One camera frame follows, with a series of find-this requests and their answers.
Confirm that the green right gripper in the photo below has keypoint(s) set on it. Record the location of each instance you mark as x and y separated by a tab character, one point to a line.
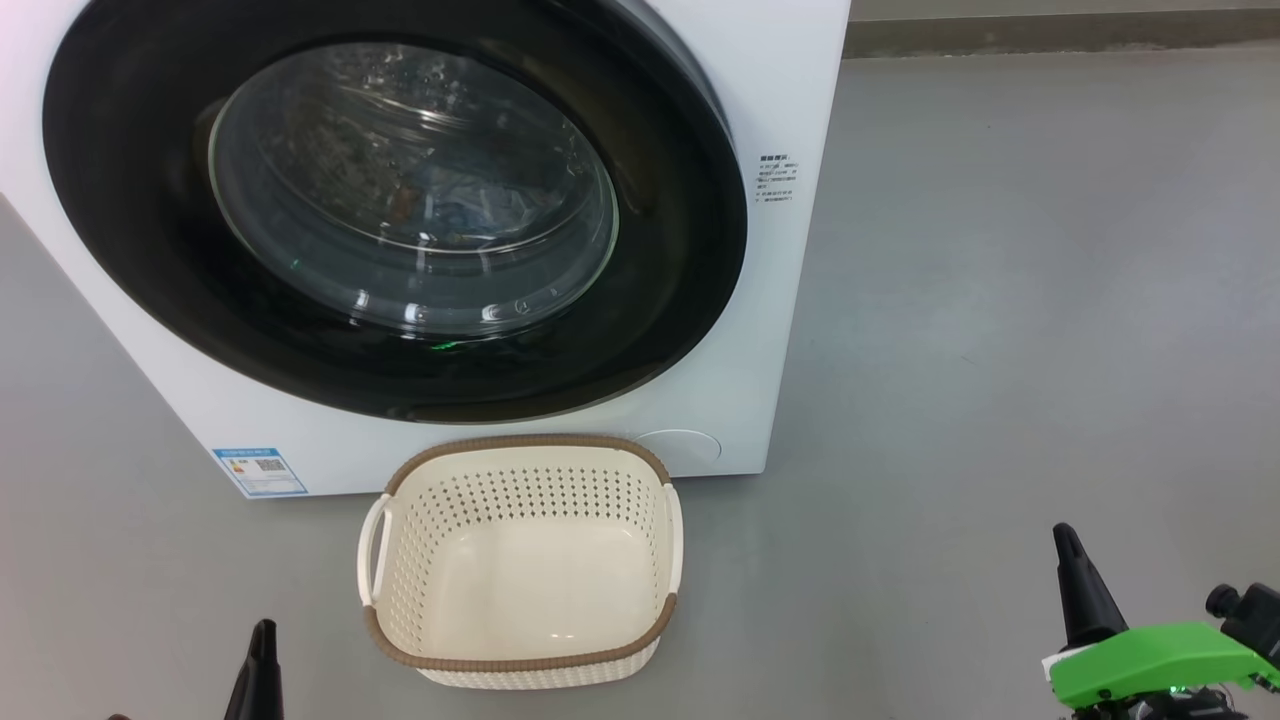
1150	665

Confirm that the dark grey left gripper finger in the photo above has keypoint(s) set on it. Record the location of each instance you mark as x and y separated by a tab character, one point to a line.
255	685

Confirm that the dark washing machine door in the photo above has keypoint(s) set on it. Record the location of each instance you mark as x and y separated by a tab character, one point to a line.
140	230

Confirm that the blue denim clothes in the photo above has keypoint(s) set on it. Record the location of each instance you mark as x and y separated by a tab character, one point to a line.
470	205

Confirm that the white washing machine body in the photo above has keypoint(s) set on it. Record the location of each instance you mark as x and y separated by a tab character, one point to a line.
790	300

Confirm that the stainless steel washing machine drum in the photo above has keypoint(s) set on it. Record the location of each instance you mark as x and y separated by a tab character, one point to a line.
330	130

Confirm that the blue energy label sticker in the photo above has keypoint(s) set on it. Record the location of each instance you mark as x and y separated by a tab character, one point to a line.
260	472

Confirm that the cream perforated laundry basket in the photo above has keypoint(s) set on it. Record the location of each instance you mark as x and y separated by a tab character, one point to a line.
520	660

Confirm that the white round filter cover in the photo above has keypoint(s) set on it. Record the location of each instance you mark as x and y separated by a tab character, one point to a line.
680	447

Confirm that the printed text sticker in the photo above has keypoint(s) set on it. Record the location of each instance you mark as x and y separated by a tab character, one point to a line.
776	178

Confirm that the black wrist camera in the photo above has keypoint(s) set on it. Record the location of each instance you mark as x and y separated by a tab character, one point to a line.
1250	615

